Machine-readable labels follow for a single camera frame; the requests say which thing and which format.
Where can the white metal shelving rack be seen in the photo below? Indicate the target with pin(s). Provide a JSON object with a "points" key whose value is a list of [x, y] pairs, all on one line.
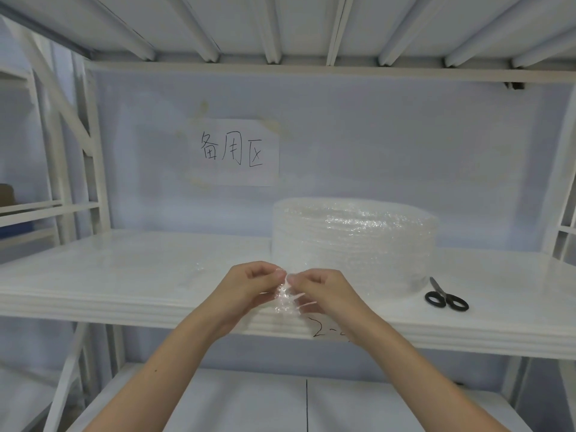
{"points": [[288, 274]]}

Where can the small bubble wrap piece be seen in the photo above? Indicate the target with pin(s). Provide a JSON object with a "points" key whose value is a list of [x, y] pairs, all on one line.
{"points": [[284, 299]]}

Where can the person's right forearm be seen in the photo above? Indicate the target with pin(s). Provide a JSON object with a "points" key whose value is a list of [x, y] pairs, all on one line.
{"points": [[432, 382]]}

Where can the person's left hand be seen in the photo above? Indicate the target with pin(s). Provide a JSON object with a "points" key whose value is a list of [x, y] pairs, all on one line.
{"points": [[240, 292]]}

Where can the brown cardboard box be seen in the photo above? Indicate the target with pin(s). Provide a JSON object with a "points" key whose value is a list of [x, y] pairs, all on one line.
{"points": [[6, 195]]}

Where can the large bubble wrap roll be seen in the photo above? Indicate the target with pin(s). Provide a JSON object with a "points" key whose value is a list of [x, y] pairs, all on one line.
{"points": [[355, 247]]}

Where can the person's left thumb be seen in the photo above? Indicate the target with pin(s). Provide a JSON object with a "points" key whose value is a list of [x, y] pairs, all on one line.
{"points": [[270, 283]]}

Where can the person's right hand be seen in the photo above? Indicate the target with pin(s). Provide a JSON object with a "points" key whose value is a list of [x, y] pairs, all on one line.
{"points": [[330, 294]]}

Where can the person's right thumb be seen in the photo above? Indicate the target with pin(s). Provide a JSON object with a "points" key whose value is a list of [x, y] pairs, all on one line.
{"points": [[300, 288]]}

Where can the white handwritten paper sign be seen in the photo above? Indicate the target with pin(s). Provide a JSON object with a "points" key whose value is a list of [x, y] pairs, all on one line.
{"points": [[236, 152]]}

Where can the white adjacent shelving rack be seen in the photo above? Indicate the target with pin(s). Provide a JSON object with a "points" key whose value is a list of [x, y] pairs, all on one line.
{"points": [[27, 211]]}

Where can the person's left forearm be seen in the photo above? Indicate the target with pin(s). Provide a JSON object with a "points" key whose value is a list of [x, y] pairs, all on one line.
{"points": [[153, 377]]}

